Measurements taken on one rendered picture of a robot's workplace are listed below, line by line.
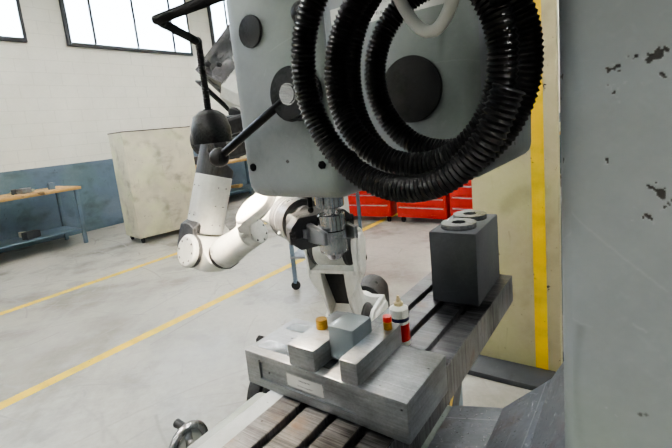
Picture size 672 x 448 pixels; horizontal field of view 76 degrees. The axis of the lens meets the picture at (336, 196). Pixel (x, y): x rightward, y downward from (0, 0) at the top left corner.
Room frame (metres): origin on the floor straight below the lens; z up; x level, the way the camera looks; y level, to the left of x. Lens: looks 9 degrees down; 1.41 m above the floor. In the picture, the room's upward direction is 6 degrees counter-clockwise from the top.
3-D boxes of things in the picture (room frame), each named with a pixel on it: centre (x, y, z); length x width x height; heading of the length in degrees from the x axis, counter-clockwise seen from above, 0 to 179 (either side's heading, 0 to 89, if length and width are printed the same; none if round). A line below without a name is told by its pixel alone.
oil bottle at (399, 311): (0.87, -0.11, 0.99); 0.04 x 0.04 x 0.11
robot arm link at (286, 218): (0.78, 0.06, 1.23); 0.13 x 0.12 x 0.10; 119
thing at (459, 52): (0.58, -0.15, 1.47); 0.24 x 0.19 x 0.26; 144
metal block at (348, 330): (0.72, 0.00, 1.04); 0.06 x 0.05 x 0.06; 143
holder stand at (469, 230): (1.13, -0.34, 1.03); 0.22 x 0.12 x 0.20; 146
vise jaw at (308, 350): (0.75, 0.04, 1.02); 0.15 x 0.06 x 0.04; 143
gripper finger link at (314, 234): (0.68, 0.04, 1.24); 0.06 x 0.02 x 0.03; 29
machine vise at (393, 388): (0.73, 0.02, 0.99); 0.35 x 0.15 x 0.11; 53
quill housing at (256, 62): (0.69, 0.01, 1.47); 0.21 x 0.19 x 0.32; 144
